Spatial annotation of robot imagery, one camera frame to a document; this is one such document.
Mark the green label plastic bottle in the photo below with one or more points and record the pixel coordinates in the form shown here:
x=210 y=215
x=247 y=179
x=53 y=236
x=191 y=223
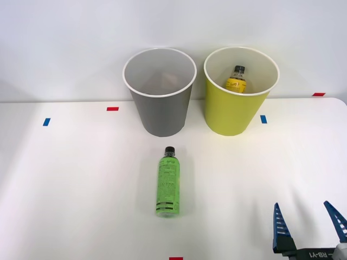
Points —
x=167 y=184

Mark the yellow label plastic bottle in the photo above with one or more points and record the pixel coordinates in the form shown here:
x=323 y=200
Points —
x=236 y=82

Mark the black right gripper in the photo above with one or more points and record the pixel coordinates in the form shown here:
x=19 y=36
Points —
x=309 y=255

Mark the grey plastic waste bin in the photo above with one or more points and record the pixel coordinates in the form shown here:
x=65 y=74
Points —
x=162 y=113

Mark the yellow-green plastic waste bin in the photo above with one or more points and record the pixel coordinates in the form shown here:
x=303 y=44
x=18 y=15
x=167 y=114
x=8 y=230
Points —
x=227 y=113

